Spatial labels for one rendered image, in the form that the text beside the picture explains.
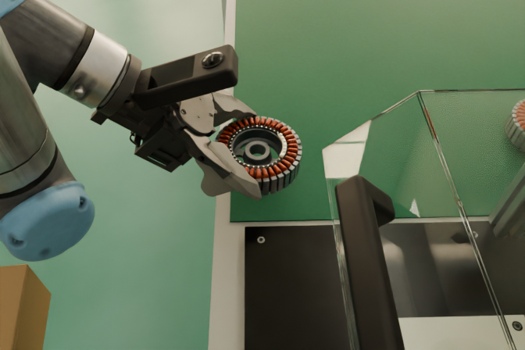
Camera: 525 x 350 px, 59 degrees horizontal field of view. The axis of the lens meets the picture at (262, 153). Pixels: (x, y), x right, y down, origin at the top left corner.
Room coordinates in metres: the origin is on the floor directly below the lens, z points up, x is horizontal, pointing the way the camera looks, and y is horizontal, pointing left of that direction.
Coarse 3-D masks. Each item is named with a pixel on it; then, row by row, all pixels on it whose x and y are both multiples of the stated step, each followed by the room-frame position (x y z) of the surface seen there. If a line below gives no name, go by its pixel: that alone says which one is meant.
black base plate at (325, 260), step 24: (264, 240) 0.29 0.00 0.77; (288, 240) 0.29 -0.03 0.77; (312, 240) 0.29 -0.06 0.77; (264, 264) 0.26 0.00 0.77; (288, 264) 0.26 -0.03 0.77; (312, 264) 0.26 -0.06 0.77; (336, 264) 0.26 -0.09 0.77; (264, 288) 0.23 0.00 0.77; (288, 288) 0.23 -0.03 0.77; (312, 288) 0.23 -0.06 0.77; (336, 288) 0.23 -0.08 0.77; (264, 312) 0.20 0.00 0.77; (288, 312) 0.20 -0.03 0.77; (312, 312) 0.20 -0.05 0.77; (336, 312) 0.20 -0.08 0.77; (264, 336) 0.17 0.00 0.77; (288, 336) 0.17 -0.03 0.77; (312, 336) 0.17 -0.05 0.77; (336, 336) 0.17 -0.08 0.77
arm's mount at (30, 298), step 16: (0, 272) 0.22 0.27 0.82; (16, 272) 0.22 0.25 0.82; (32, 272) 0.23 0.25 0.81; (0, 288) 0.20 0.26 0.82; (16, 288) 0.20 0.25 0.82; (32, 288) 0.21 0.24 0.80; (0, 304) 0.19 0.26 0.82; (16, 304) 0.19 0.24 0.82; (32, 304) 0.20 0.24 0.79; (48, 304) 0.22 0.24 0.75; (0, 320) 0.17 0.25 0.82; (16, 320) 0.17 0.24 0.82; (32, 320) 0.18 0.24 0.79; (0, 336) 0.15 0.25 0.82; (16, 336) 0.16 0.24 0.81; (32, 336) 0.17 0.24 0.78
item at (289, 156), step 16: (224, 128) 0.42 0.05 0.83; (240, 128) 0.42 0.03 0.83; (256, 128) 0.42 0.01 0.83; (272, 128) 0.42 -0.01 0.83; (288, 128) 0.42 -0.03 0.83; (224, 144) 0.39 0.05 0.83; (240, 144) 0.41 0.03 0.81; (256, 144) 0.40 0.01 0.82; (272, 144) 0.41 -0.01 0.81; (288, 144) 0.39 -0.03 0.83; (256, 160) 0.37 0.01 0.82; (272, 160) 0.38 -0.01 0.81; (288, 160) 0.36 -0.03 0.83; (256, 176) 0.34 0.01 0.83; (272, 176) 0.34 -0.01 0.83; (288, 176) 0.35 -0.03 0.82; (240, 192) 0.33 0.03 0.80; (272, 192) 0.33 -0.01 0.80
